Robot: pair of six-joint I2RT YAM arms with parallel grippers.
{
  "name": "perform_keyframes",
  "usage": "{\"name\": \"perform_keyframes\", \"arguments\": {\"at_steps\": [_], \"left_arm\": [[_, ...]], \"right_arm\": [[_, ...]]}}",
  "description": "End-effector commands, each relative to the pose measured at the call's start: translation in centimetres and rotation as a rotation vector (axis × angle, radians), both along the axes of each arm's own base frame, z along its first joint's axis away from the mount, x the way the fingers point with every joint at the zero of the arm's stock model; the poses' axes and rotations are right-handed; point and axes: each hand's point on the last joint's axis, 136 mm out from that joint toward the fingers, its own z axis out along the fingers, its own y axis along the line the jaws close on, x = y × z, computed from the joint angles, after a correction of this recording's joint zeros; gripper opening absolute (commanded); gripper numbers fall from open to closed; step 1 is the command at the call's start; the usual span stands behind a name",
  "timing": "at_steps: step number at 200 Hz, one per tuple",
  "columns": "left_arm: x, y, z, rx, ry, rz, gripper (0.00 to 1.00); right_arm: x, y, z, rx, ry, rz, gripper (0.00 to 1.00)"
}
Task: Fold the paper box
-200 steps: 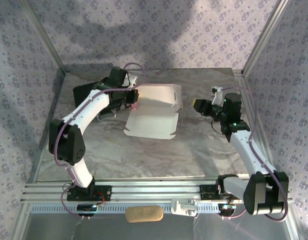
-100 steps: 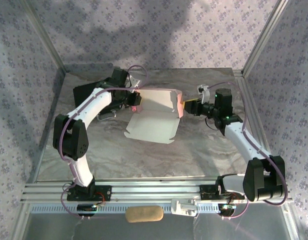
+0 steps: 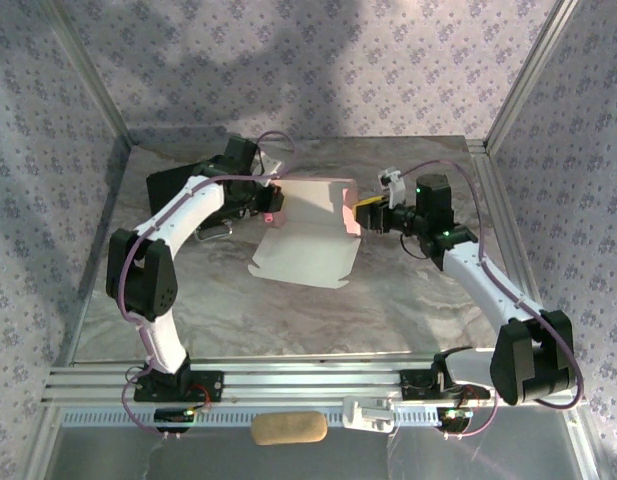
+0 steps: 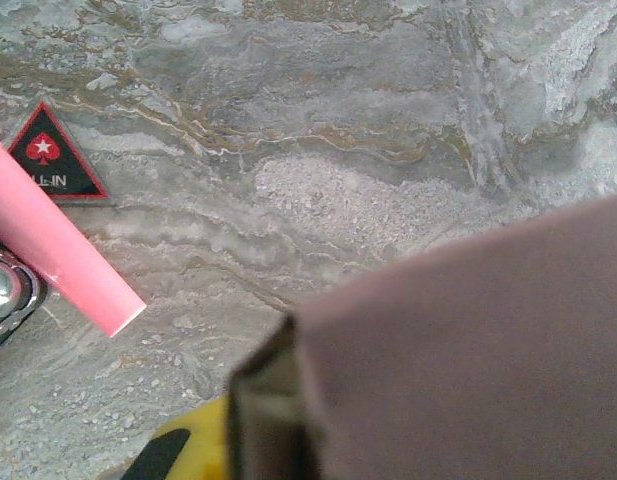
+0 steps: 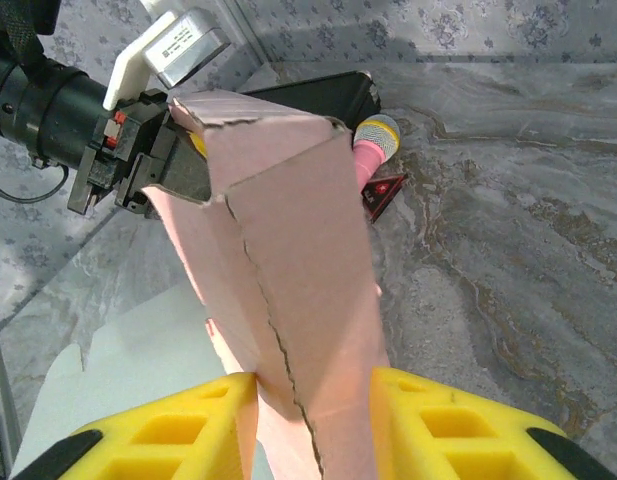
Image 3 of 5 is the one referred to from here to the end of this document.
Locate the pink paper box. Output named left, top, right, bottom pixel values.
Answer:
left=246, top=175, right=362, bottom=290

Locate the black hard case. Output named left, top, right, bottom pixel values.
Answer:
left=145, top=162, right=235, bottom=244

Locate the small circuit board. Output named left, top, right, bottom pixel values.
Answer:
left=436, top=407, right=474, bottom=432
left=154, top=407, right=195, bottom=434

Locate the tan sponge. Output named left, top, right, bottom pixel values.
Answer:
left=250, top=410, right=329, bottom=446

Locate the thin black camera cable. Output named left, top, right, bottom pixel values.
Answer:
left=398, top=233, right=432, bottom=261

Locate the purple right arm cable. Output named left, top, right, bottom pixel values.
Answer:
left=397, top=158, right=585, bottom=441

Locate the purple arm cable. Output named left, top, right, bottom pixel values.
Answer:
left=107, top=130, right=297, bottom=441
left=397, top=158, right=585, bottom=441

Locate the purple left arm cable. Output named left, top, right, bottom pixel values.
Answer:
left=107, top=130, right=297, bottom=441

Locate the aluminium side rail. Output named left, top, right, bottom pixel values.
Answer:
left=466, top=138, right=554, bottom=341

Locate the aluminium frame post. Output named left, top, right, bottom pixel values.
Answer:
left=484, top=0, right=583, bottom=151
left=42, top=0, right=135, bottom=146

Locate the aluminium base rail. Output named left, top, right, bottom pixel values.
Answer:
left=41, top=357, right=589, bottom=406

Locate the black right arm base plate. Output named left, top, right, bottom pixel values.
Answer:
left=398, top=368, right=492, bottom=401

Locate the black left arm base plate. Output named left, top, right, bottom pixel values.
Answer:
left=132, top=370, right=225, bottom=404

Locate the white plastic bracket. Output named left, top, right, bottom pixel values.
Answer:
left=341, top=396, right=397, bottom=432

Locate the grey slotted cable duct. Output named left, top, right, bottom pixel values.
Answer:
left=60, top=407, right=447, bottom=426

